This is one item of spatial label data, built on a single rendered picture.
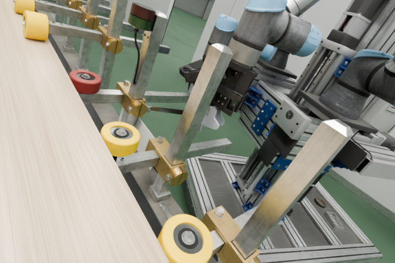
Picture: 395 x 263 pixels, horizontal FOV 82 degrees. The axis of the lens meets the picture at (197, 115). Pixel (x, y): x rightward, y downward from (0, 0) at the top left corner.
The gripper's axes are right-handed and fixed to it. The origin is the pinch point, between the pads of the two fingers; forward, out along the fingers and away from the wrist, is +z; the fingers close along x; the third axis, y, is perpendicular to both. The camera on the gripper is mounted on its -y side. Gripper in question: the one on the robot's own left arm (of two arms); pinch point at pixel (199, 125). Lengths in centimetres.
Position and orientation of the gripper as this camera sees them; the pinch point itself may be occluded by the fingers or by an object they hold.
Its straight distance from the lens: 62.7
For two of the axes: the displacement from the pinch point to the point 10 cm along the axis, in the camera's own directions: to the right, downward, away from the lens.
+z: -3.7, 8.2, 4.3
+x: 4.8, -2.3, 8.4
